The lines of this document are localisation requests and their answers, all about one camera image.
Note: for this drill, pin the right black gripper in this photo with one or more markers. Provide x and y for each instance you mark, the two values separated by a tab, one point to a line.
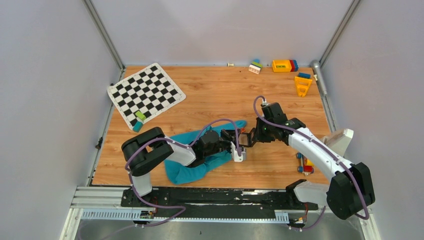
259	137

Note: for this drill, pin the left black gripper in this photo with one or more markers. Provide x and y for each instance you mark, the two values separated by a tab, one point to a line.
226	134

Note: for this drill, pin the black hinged display case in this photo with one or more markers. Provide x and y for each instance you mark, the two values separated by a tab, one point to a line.
242	139

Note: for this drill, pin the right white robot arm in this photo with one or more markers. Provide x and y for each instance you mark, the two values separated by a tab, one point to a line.
350	188

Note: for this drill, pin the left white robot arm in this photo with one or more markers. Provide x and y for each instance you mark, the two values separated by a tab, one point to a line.
188	156

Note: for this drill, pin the red blue toy car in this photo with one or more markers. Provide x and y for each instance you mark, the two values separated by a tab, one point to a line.
305	167

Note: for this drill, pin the white green blue block stack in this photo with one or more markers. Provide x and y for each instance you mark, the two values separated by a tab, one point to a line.
255	66

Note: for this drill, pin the yellow triangular toy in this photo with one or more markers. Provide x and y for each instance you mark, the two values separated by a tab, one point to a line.
302	85

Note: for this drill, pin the yellow toy box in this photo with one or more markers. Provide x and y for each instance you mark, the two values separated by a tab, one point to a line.
282	66

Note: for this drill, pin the blue flat block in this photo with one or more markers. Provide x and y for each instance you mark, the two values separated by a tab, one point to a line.
304	75

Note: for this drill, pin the black white checkerboard mat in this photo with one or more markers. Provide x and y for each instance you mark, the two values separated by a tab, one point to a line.
150	90

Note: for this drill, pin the red blue block pair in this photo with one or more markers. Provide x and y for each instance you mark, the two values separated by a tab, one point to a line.
294	65

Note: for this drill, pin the teal block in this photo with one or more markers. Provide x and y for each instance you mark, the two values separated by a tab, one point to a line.
137	126

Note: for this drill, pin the white tilted device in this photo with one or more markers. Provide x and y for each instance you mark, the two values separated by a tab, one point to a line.
339	140

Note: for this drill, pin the lime green block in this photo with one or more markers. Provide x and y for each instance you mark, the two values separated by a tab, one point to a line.
140	116

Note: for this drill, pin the grey metal cylinder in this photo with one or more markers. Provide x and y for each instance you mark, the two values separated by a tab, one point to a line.
316	67

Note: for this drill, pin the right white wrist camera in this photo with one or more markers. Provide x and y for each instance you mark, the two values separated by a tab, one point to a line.
264	103

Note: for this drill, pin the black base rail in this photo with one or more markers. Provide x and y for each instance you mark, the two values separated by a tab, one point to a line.
226	202

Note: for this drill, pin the white slotted cable duct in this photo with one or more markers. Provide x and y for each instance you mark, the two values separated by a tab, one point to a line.
275	217

